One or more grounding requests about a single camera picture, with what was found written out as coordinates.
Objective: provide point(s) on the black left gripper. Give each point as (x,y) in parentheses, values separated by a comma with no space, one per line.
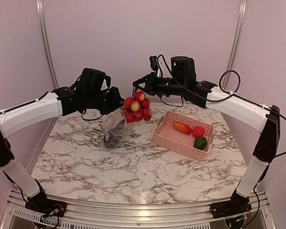
(116,99)

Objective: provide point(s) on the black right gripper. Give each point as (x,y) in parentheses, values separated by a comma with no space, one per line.
(149,88)

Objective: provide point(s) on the bunch of red lychees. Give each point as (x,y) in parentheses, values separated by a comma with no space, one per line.
(136,107)

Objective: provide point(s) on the dark purple eggplant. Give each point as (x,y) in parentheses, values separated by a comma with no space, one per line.
(114,136)

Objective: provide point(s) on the clear zip top bag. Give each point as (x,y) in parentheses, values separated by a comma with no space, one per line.
(114,118)

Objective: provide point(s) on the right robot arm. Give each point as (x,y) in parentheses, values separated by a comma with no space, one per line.
(205,94)

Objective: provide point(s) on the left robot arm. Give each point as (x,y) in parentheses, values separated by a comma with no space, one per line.
(92,90)

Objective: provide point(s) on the pink plastic basket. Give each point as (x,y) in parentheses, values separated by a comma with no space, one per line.
(165,135)

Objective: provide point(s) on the orange carrot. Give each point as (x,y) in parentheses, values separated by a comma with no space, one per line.
(182,127)

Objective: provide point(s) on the red strawberry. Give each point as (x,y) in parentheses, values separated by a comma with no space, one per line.
(198,131)

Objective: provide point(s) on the green avocado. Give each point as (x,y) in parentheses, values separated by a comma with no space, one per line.
(200,143)

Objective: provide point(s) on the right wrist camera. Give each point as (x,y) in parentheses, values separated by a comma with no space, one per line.
(155,66)

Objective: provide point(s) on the left aluminium corner post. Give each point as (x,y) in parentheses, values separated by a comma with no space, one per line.
(46,43)

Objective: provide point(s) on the aluminium corner post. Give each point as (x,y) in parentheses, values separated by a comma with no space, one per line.
(46,43)
(238,33)

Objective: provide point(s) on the aluminium front table rail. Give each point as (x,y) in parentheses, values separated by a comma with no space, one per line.
(81,214)

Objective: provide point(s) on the right aluminium corner post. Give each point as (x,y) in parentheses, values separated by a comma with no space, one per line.
(238,33)

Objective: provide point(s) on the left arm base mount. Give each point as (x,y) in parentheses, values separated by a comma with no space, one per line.
(46,206)

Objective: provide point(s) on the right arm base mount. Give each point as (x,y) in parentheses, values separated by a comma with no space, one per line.
(228,208)

